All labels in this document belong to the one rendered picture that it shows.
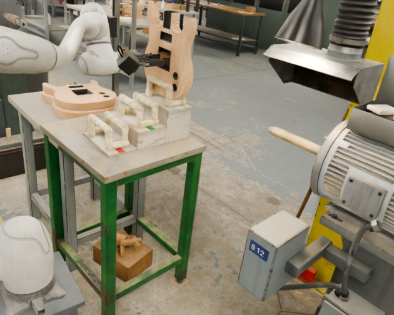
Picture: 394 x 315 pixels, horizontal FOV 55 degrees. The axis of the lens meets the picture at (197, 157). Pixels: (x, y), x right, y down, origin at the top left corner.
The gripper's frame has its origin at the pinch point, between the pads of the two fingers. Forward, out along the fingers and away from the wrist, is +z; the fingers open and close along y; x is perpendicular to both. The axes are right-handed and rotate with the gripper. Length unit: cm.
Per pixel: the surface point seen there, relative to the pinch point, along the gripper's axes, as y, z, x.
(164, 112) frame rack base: 11.0, -5.4, -22.6
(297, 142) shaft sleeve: 86, -7, -5
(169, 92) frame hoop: 10.0, -2.6, -13.0
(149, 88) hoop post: -6.6, -2.4, -16.3
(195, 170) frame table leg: 25, 7, -51
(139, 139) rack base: 13.9, -20.3, -32.2
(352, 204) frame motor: 113, -18, -9
